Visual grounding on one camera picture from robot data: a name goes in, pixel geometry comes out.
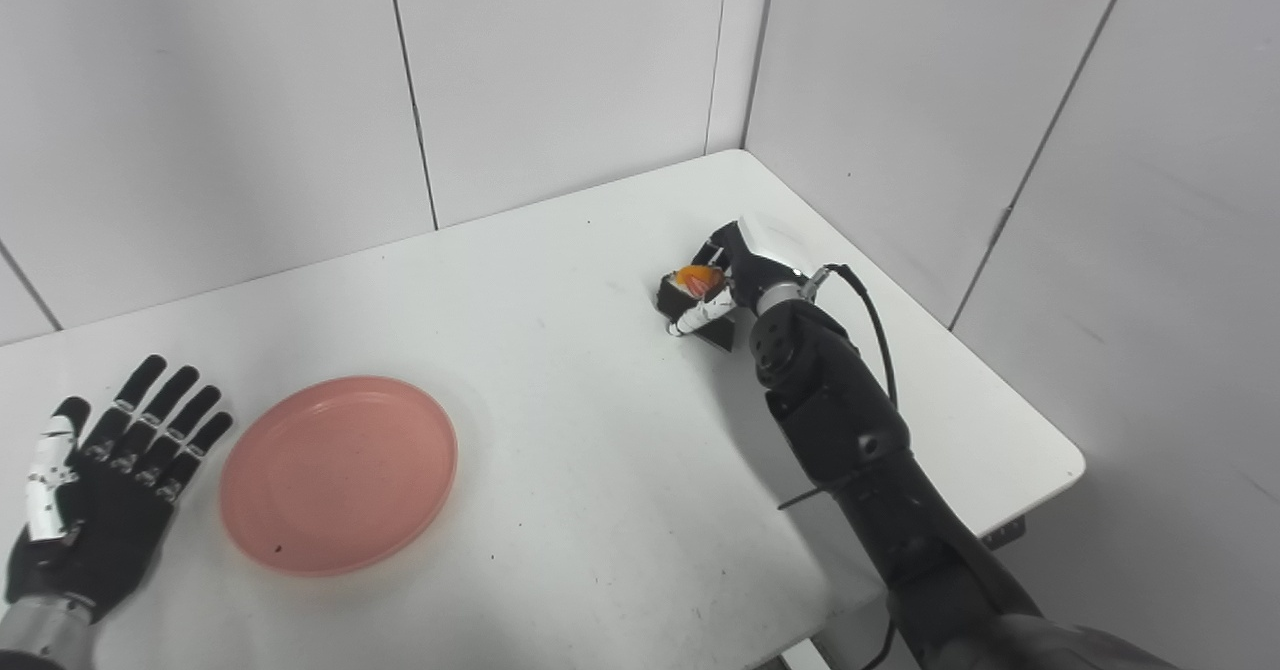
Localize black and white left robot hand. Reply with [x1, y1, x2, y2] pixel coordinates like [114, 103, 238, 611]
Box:
[5, 355, 235, 623]

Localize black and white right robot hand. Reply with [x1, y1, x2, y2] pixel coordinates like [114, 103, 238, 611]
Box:
[668, 216, 813, 337]

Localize chocolate cake slice with fruit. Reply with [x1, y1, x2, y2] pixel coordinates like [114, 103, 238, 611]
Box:
[656, 265, 741, 353]

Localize pink round plate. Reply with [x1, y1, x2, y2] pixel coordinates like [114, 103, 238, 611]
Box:
[220, 376, 459, 578]

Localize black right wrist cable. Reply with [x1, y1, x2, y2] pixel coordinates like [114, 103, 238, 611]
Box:
[805, 263, 898, 411]

